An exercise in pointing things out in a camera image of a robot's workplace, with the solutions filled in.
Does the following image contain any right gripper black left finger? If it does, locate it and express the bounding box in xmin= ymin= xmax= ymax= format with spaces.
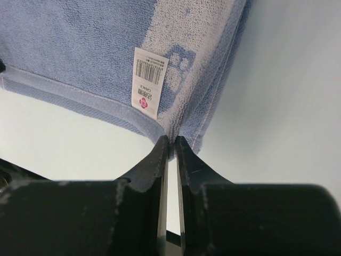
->
xmin=1 ymin=135 xmax=168 ymax=255

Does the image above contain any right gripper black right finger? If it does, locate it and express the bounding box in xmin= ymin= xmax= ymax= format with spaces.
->
xmin=175 ymin=137 xmax=340 ymax=255

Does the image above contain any light blue towel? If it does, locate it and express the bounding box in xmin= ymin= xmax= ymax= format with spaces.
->
xmin=1 ymin=1 xmax=253 ymax=152

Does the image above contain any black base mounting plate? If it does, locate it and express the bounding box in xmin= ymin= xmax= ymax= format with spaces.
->
xmin=1 ymin=159 xmax=51 ymax=189

